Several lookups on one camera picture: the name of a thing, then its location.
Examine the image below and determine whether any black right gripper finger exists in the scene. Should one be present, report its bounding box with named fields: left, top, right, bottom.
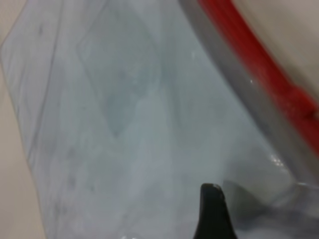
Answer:
left=193, top=183, right=237, bottom=239

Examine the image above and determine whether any clear zip bag red zipper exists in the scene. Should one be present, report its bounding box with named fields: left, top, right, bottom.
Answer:
left=0, top=0, right=319, bottom=239

